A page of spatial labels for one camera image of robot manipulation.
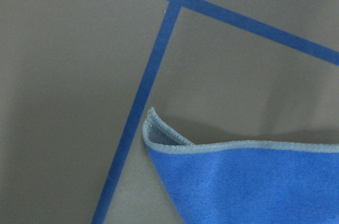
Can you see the blue microfiber towel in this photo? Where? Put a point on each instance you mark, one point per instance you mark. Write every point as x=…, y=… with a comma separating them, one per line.
x=244, y=181

